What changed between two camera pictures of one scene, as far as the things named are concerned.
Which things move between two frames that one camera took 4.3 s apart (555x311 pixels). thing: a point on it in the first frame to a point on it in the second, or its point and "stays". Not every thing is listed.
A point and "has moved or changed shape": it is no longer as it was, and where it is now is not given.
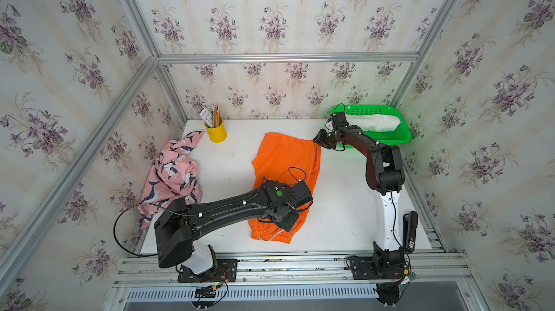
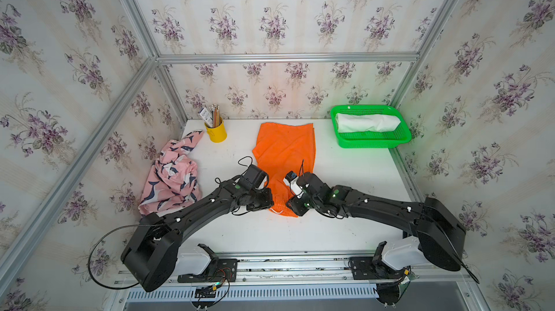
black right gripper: x=319 y=138 to x=293 y=205
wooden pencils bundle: x=215 y=114 stays
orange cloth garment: x=286 y=158 has moved or changed shape
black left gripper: x=288 y=227 to x=267 y=202
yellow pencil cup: x=217 y=134 stays
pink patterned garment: x=173 y=176 stays
